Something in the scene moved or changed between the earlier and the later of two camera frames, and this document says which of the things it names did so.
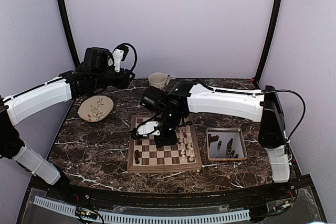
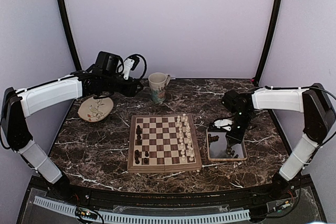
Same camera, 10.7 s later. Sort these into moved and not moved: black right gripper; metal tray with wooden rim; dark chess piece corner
Moved: black right gripper
Not moved: dark chess piece corner; metal tray with wooden rim
